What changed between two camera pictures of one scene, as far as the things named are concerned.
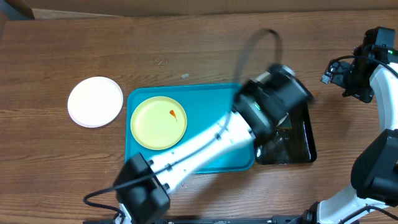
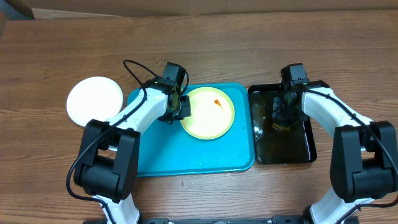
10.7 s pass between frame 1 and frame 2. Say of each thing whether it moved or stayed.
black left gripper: moved
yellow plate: moved
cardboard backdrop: stayed
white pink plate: stayed
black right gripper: moved
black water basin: stayed
